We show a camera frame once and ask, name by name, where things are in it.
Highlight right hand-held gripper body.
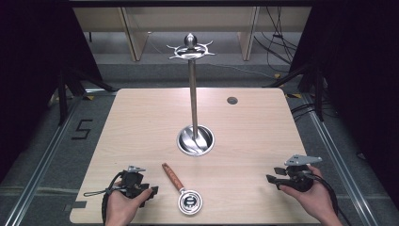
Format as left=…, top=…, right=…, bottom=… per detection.
left=280, top=153, right=323, bottom=193

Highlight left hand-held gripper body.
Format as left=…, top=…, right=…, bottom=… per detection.
left=120, top=165, right=151, bottom=200

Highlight metal ladle with wooden handle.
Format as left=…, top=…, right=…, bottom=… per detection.
left=161, top=162, right=203, bottom=217

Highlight steel utensil rack stand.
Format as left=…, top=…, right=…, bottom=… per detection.
left=166, top=32, right=216, bottom=157

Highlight person's left hand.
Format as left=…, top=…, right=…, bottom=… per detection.
left=105, top=181, right=153, bottom=221

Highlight person's right hand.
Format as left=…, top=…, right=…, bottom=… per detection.
left=279, top=165, right=339, bottom=221

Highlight black tape strip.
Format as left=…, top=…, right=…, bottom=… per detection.
left=63, top=201, right=88, bottom=212

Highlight black metal stand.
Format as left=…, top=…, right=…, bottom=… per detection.
left=263, top=61, right=326, bottom=122
left=56, top=66, right=118, bottom=127

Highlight black curtain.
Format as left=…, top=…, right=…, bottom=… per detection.
left=289, top=0, right=399, bottom=201
left=0, top=0, right=104, bottom=185

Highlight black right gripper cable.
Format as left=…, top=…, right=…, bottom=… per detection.
left=309, top=173, right=353, bottom=226

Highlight aluminium floor rail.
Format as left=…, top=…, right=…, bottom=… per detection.
left=2, top=89, right=120, bottom=226
left=300, top=93, right=379, bottom=226

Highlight black cables by stand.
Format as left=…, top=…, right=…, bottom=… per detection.
left=290, top=103, right=318, bottom=122

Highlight thin white floor cable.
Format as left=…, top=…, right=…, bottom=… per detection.
left=146, top=30, right=279, bottom=80

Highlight bundle of black floor cables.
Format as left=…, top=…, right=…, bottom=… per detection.
left=253, top=6, right=299, bottom=66

